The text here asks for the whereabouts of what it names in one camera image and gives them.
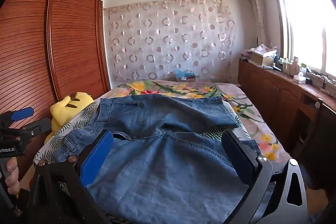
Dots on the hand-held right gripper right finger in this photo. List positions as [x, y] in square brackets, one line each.
[232, 151]

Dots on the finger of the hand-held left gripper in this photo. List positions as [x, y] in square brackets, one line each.
[36, 127]
[22, 113]

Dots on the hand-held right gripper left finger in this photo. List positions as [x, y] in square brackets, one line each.
[97, 158]

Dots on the blue denim pants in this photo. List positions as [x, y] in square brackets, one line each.
[157, 174]

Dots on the person's left hand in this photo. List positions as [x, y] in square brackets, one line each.
[12, 176]

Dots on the yellow plush toy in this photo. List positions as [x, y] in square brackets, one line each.
[65, 111]

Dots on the bed with floral sheets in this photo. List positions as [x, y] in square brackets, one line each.
[249, 113]

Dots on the long wooden cabinet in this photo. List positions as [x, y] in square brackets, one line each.
[275, 98]

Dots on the cardboard box with blue cloth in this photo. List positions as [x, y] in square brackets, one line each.
[185, 75]

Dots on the open cardboard box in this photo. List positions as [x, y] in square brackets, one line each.
[261, 60]

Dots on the wooden slatted wardrobe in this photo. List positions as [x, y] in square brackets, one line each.
[71, 29]

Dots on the white tissue box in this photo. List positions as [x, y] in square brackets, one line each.
[299, 79]

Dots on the white bottle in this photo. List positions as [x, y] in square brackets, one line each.
[294, 66]

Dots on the white printed plastic bag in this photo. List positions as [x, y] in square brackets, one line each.
[265, 48]

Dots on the sheer circle-patterned curtain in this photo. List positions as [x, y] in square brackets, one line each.
[168, 40]

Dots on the window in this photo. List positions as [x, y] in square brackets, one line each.
[307, 24]

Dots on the white window curtain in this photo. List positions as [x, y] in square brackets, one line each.
[256, 3]

